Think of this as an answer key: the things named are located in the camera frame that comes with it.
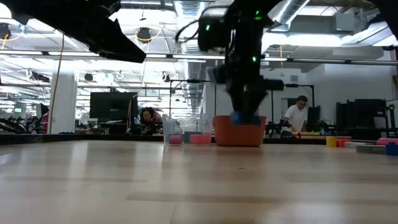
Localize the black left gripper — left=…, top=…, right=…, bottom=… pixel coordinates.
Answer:
left=46, top=0, right=147, bottom=64

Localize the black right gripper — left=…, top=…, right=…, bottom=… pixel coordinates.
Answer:
left=213, top=21, right=284, bottom=122

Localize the plain wooden block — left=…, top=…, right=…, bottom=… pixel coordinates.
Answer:
left=343, top=141, right=367, bottom=149
left=356, top=144, right=387, bottom=154

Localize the orange plastic bin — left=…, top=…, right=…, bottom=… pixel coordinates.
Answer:
left=213, top=115, right=267, bottom=147

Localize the person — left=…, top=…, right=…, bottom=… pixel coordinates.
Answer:
left=138, top=106, right=163, bottom=135
left=281, top=95, right=309, bottom=133

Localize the black monitor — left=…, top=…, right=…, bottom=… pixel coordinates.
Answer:
left=89, top=91, right=139, bottom=124

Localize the clear plastic bin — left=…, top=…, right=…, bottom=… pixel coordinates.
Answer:
left=161, top=113, right=215, bottom=146

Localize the white pillar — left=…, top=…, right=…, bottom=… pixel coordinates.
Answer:
left=49, top=62, right=78, bottom=134

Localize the black cabinet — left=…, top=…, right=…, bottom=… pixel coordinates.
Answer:
left=335, top=98, right=388, bottom=138

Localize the black overhead camera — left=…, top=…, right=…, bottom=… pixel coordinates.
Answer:
left=136, top=26, right=153, bottom=44

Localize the black stand frame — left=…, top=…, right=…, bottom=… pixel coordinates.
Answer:
left=169, top=79, right=218, bottom=116
left=271, top=83, right=315, bottom=131

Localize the yellow cable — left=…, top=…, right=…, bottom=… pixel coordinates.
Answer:
left=48, top=32, right=66, bottom=133

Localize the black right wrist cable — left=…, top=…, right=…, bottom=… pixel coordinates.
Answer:
left=174, top=18, right=203, bottom=43

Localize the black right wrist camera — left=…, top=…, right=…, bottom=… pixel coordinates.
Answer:
left=198, top=14, right=233, bottom=53

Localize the silver ventilation duct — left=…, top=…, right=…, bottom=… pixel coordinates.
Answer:
left=172, top=0, right=210, bottom=114

